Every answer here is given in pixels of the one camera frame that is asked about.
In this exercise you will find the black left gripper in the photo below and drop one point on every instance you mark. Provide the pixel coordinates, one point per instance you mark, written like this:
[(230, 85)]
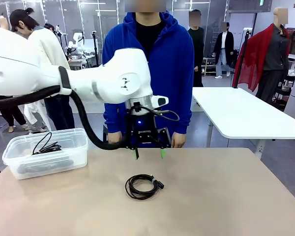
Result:
[(142, 130)]

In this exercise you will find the person's right forearm blue sleeve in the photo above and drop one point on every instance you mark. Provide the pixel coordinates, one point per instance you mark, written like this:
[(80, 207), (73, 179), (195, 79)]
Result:
[(111, 118)]

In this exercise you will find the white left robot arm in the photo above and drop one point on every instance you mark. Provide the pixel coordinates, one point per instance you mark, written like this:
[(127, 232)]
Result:
[(113, 78)]

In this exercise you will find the person's left forearm blue sleeve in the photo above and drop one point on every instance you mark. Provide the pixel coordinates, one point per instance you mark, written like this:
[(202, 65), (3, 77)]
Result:
[(183, 115)]

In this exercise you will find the small white robot arm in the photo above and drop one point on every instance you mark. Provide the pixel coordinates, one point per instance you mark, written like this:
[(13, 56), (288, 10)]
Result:
[(77, 40)]

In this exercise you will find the person's left hand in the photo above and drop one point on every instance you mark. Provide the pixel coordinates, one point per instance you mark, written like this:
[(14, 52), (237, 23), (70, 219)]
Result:
[(179, 140)]

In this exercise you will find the person's right hand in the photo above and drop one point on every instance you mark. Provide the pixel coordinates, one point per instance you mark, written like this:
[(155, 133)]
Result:
[(115, 138)]

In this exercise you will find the clear plastic storage container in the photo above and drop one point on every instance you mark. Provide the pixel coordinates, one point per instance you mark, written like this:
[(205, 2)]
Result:
[(71, 147)]

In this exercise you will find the person in blue hoodie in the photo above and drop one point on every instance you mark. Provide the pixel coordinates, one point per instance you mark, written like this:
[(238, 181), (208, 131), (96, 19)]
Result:
[(172, 61)]

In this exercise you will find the wooden shoe shelf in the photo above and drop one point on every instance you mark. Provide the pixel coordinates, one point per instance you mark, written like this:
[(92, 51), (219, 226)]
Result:
[(209, 67)]

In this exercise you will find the white table with metal legs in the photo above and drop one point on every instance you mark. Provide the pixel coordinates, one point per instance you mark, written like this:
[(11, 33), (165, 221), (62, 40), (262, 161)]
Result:
[(248, 105)]

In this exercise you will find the person in dark green top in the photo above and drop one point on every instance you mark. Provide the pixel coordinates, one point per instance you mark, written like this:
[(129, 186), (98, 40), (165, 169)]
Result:
[(197, 44)]

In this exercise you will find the person in black coat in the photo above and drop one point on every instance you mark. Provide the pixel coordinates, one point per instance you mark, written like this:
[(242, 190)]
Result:
[(225, 44)]

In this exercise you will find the mannequin with red cardigan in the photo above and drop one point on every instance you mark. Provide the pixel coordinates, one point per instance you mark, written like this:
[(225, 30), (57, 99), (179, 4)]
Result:
[(250, 61)]

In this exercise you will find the person in white cardigan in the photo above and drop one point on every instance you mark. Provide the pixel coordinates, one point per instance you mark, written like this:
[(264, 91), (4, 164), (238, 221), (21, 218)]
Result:
[(46, 46)]

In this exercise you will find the person wearing dark cap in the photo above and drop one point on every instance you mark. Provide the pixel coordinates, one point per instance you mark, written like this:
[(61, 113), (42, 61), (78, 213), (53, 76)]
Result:
[(50, 27)]

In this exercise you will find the mannequin in grey shirt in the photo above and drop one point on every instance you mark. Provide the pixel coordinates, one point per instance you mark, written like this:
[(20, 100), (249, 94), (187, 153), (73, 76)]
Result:
[(275, 49)]

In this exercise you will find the thin black camera tripod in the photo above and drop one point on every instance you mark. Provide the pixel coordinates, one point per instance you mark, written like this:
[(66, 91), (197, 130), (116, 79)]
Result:
[(96, 49)]

